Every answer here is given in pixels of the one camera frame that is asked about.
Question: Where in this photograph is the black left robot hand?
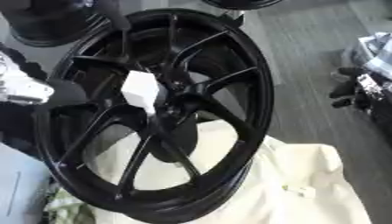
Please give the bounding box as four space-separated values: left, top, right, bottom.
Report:
45 78 92 109

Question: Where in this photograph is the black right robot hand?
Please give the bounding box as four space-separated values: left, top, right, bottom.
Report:
327 66 374 109

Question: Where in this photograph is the large black round wheel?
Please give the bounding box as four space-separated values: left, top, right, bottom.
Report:
0 0 116 48

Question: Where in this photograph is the black spoked wheel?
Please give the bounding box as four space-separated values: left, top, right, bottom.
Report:
31 8 276 224

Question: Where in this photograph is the white pin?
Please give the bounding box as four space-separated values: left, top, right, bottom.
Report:
119 70 163 116

